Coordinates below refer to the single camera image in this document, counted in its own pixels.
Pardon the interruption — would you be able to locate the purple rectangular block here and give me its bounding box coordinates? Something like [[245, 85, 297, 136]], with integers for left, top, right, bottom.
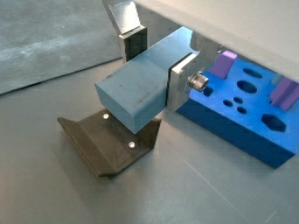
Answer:
[[209, 50, 237, 79]]

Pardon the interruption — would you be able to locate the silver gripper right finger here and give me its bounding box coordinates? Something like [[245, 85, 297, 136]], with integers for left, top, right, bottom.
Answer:
[[165, 32, 227, 111]]

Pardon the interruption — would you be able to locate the blue shape-sorting board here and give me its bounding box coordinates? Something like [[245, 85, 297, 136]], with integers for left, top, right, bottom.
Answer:
[[177, 59, 299, 168]]

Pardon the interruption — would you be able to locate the light blue rounded block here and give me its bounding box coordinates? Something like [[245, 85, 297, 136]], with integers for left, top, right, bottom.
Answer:
[[271, 73, 283, 85]]

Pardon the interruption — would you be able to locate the grey-blue rectangular block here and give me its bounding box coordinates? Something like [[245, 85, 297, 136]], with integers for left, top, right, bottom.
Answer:
[[95, 27, 193, 133]]

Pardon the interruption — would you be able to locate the purple star-shaped block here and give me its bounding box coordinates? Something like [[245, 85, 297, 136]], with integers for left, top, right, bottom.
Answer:
[[269, 77, 299, 110]]

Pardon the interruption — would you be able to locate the black curved fixture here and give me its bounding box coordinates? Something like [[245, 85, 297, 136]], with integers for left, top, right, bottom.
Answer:
[[57, 109, 161, 176]]

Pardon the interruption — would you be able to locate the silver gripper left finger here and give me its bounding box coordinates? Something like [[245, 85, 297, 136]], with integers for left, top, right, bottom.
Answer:
[[101, 0, 147, 62]]

